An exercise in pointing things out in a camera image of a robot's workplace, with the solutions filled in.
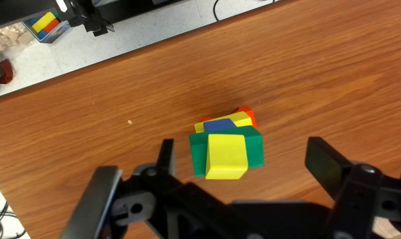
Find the flat yellow block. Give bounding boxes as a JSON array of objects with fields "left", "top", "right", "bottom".
[{"left": 192, "top": 110, "right": 255, "bottom": 134}]

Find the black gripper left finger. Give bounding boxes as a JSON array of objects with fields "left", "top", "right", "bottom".
[{"left": 155, "top": 137, "right": 176, "bottom": 176}]

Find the yellow cube block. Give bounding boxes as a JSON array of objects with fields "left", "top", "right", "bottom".
[{"left": 203, "top": 133, "right": 250, "bottom": 182}]

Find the multicoloured block stack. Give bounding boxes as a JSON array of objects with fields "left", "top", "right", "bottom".
[{"left": 188, "top": 126, "right": 267, "bottom": 179}]

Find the blue block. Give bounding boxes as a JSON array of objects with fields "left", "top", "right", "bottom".
[{"left": 202, "top": 117, "right": 238, "bottom": 133}]

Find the pile of plain wooden blocks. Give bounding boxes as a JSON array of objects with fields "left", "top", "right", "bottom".
[{"left": 0, "top": 22, "right": 36, "bottom": 60}]

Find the orange arch block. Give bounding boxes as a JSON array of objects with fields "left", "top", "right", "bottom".
[{"left": 202, "top": 105, "right": 259, "bottom": 130}]

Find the blue tray of coloured blocks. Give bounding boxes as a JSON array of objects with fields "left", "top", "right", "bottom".
[{"left": 24, "top": 9, "right": 72, "bottom": 44}]

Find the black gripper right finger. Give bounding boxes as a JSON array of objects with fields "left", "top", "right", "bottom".
[{"left": 303, "top": 135, "right": 357, "bottom": 210}]

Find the black cable on floor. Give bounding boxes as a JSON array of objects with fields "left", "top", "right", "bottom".
[{"left": 211, "top": 0, "right": 231, "bottom": 22}]

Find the red round object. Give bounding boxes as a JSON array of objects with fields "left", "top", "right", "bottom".
[{"left": 0, "top": 58, "right": 14, "bottom": 86}]

